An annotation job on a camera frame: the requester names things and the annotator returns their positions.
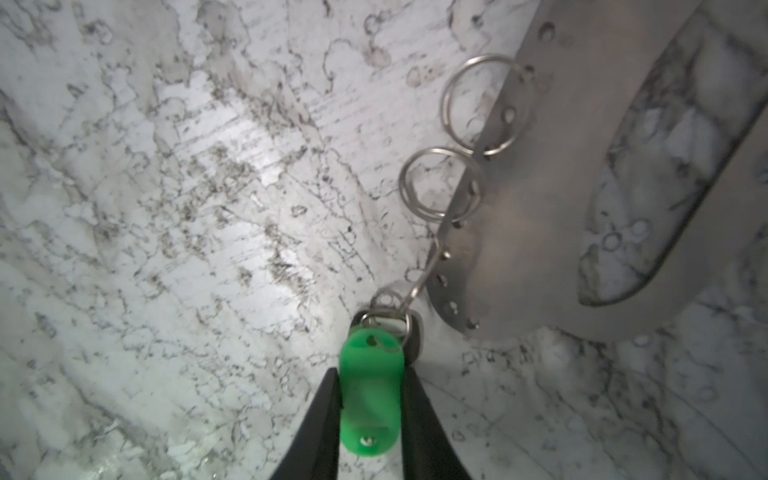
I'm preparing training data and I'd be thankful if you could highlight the green key tag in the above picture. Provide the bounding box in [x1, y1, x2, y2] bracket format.
[339, 327, 405, 457]

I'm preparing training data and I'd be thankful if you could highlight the silver split ring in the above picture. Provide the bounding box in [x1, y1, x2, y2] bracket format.
[398, 146, 486, 226]
[440, 53, 536, 158]

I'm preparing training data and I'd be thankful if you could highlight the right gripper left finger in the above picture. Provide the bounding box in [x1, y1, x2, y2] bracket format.
[271, 368, 342, 480]

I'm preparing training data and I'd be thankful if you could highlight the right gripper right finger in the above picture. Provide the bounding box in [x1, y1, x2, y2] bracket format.
[401, 366, 471, 480]

